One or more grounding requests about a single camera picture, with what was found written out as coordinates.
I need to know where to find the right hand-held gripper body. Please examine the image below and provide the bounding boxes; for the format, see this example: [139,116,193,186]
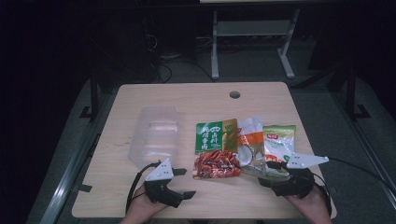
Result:
[272,152,330,199]

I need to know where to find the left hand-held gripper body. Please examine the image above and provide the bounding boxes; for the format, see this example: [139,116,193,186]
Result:
[143,158,185,209]

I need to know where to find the white and orange coconut packet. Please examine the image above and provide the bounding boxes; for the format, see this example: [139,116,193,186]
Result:
[236,116,269,178]

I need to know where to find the clear plastic container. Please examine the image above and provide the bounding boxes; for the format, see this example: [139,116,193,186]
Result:
[128,105,182,171]

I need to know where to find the green and red seasoning packet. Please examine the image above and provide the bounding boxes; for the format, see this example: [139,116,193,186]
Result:
[191,118,242,180]

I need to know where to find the person's left hand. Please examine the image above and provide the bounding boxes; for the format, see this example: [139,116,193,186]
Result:
[125,185,169,220]

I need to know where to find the person's right hand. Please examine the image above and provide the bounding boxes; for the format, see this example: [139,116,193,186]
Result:
[284,186,331,218]

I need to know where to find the green and white powder packet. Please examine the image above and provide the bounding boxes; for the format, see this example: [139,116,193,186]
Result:
[262,124,297,182]

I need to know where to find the black metal stand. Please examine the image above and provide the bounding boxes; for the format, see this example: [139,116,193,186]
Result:
[78,69,101,120]
[345,66,372,120]

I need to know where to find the white metal stand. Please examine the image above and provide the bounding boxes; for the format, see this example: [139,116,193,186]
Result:
[210,8,302,80]

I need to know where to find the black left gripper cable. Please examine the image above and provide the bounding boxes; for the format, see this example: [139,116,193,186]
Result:
[125,161,162,215]

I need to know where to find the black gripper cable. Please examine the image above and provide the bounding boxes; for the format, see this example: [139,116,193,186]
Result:
[312,157,396,216]
[125,161,162,215]

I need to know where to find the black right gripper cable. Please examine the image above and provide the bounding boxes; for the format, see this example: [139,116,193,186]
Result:
[312,157,396,216]

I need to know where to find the black floor cables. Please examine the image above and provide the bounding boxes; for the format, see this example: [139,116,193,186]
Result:
[144,34,216,84]

